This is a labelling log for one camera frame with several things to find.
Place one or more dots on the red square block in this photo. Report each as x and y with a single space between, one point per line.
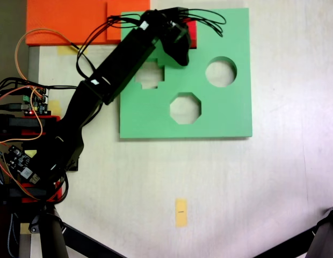
192 33

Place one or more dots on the long yellow tape piece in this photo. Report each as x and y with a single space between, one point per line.
65 50

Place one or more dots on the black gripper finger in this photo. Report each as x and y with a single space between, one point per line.
180 52

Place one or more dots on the orange flat block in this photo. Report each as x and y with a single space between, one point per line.
61 18

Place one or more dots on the black table clamp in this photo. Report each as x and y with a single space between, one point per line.
18 122
27 193

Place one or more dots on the green shape sorting board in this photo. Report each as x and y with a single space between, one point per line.
223 113

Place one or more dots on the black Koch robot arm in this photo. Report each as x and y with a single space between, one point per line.
123 59

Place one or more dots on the yellow tape marker with line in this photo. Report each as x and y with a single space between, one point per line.
181 212

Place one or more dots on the red base bracket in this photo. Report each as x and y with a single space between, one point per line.
49 118
57 192

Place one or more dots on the small yellow tape piece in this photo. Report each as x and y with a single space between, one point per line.
30 153
55 107

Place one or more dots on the notched black tripod leg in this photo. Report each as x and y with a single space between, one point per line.
327 236

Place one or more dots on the black circuit board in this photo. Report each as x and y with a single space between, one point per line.
18 161

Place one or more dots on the circuit board with green terminal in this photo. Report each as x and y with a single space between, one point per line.
39 103

